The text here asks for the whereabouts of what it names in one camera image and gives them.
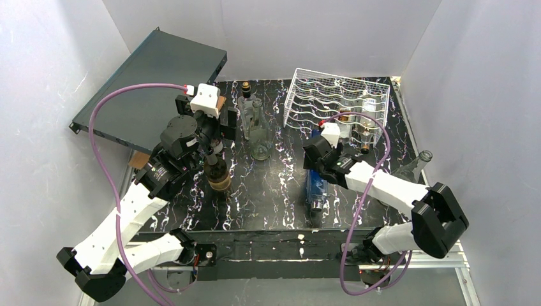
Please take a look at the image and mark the brown wooden board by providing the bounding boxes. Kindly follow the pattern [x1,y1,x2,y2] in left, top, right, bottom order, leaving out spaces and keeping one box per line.
[128,96,226,170]

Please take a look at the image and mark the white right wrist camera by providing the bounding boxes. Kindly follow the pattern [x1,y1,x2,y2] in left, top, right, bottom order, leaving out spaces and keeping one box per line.
[320,122,341,149]

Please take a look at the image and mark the clear bottle white label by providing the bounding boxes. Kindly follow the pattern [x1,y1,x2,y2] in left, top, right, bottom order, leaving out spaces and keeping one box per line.
[356,90,380,154]

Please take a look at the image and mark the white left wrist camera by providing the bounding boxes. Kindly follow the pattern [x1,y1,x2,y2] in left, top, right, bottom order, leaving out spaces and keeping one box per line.
[184,84,220,119]

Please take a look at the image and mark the dark green wine bottle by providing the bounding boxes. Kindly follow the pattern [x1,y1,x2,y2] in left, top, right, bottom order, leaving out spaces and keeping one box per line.
[203,140,232,192]

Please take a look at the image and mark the blue square glass bottle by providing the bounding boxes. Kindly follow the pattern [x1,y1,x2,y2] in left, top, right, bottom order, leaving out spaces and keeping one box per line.
[303,156,328,214]

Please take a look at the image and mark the clear bottle at right edge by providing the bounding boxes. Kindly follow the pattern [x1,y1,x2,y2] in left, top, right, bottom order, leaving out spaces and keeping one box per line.
[390,150,433,184]

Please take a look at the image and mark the dark grey rack server box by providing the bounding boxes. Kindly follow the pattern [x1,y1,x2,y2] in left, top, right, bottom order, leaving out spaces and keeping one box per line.
[69,27,228,154]

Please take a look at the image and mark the clear square bottle black cap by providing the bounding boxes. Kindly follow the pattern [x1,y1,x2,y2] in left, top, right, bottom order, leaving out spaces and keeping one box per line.
[237,81,256,140]

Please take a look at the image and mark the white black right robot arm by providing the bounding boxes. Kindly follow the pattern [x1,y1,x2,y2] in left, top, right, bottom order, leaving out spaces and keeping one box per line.
[302,136,469,262]

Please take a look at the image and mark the white wire wine rack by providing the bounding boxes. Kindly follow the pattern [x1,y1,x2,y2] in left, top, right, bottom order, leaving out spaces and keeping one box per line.
[283,68,390,147]

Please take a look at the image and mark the clear round glass bottle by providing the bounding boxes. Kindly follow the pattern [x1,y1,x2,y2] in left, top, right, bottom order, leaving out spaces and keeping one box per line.
[248,99,271,161]

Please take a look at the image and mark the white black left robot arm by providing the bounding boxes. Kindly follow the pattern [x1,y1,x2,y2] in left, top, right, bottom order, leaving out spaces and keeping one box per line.
[56,95,237,302]

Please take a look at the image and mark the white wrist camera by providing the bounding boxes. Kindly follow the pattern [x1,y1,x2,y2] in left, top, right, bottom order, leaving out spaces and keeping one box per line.
[184,84,220,119]
[320,122,341,149]

